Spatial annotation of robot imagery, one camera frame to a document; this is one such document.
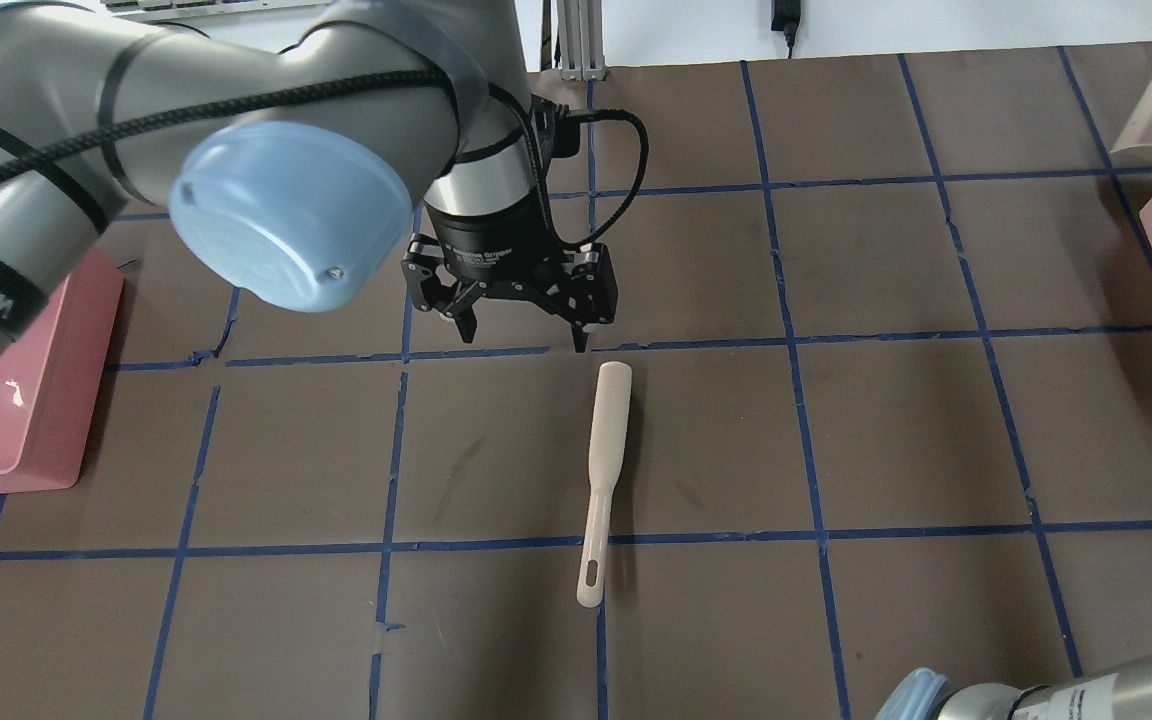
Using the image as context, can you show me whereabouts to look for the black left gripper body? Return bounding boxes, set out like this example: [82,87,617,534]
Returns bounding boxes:
[401,233,620,327]

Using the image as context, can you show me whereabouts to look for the beige hand brush black bristles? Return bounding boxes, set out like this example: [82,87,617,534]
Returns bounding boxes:
[575,361,632,609]

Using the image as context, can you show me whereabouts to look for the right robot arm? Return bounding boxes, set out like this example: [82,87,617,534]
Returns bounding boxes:
[876,655,1152,719]

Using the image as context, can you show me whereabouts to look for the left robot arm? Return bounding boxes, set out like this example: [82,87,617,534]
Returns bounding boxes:
[0,1,631,356]

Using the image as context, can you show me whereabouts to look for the pink plastic bin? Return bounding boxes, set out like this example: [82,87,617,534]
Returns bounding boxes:
[0,249,124,495]

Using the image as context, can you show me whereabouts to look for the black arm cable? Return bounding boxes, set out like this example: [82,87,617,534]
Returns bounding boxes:
[0,65,650,247]

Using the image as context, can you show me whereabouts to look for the aluminium frame post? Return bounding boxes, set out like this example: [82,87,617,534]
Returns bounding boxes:
[553,0,607,82]

